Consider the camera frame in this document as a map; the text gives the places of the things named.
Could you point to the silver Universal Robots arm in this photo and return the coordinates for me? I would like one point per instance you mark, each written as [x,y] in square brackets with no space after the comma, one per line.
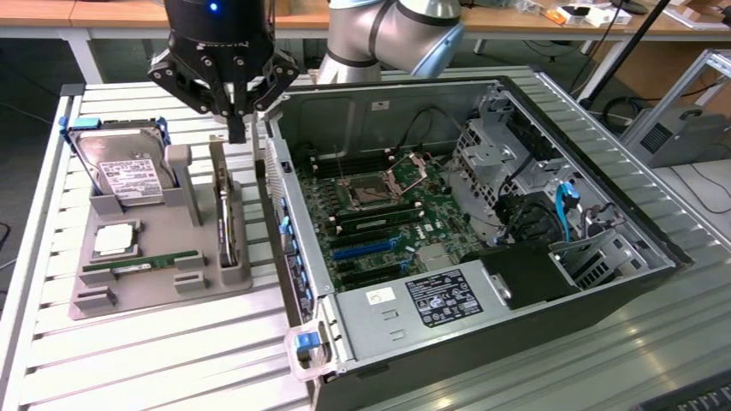
[353,34]

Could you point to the silver CPU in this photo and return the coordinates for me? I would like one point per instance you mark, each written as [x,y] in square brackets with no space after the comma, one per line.
[113,238]

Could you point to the orange and white device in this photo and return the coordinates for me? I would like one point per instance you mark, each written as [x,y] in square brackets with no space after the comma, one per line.
[556,16]

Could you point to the silver chipset heatsink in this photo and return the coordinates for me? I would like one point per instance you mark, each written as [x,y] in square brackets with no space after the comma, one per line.
[434,258]

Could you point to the silver metal drive cage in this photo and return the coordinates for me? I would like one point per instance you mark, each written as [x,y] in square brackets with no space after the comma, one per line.
[513,158]

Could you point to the pale plastic corner bracket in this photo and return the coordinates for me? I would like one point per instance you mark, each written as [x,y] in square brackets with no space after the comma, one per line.
[272,112]

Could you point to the perforated silver disk bay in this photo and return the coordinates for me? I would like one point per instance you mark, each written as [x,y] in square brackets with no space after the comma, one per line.
[598,261]

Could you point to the black keyboard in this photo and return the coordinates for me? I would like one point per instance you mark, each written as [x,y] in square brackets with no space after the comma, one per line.
[701,400]

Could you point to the green motherboard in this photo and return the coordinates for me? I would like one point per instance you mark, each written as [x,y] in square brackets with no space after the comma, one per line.
[438,222]

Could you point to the hard disk in blue caddy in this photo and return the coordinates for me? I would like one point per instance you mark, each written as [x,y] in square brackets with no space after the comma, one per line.
[125,167]

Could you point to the blue expansion slot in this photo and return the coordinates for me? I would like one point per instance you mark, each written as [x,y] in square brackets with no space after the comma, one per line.
[365,250]

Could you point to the aluminium profile frame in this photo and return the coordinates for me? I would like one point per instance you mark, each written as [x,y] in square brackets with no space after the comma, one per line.
[704,64]

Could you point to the wooden desk with white legs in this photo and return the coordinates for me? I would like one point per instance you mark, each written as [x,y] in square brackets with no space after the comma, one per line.
[45,13]

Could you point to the open black PC case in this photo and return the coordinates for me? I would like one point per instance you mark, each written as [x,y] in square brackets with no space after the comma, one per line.
[598,308]

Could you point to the large brown cardboard panel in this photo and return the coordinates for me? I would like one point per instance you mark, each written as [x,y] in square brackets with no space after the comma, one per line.
[656,64]

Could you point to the pale corner bracket blue clip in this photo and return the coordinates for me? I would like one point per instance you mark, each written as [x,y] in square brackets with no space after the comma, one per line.
[305,342]

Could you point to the cluttered wooden desk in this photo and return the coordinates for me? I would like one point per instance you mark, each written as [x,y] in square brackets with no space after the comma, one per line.
[513,19]

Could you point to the grey power supply unit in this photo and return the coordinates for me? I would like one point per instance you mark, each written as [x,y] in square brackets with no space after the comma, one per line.
[388,317]

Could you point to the black tripod pole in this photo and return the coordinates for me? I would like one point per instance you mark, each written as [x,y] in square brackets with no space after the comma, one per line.
[621,51]

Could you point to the graphics card with black fan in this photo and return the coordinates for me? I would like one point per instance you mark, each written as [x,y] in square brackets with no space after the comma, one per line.
[228,222]

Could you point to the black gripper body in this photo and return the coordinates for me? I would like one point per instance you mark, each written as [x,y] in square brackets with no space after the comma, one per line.
[216,34]

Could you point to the white carton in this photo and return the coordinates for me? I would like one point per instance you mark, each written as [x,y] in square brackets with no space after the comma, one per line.
[608,17]

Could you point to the grey metal equipment box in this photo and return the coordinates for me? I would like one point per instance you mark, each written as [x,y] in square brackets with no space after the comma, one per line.
[685,137]

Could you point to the green RAM stick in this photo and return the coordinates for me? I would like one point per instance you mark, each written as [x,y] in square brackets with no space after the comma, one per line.
[142,262]

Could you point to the black round stand base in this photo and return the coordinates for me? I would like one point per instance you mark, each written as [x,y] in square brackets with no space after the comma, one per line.
[628,5]

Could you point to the black labelled RAM stick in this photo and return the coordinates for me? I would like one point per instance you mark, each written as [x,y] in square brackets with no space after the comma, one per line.
[376,222]

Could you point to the black expansion slot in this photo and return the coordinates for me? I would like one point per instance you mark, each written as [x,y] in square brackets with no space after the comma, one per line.
[370,276]
[358,240]

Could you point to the black plastic air shroud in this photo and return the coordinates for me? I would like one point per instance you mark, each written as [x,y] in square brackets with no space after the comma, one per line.
[525,274]

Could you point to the thin metal locking lever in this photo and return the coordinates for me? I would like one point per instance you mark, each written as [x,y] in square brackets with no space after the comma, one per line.
[340,171]

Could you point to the grey plastic parts rack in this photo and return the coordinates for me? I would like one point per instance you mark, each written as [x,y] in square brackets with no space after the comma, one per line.
[153,240]

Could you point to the open metal socket cover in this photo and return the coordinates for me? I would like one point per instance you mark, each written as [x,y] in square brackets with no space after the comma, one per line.
[408,173]

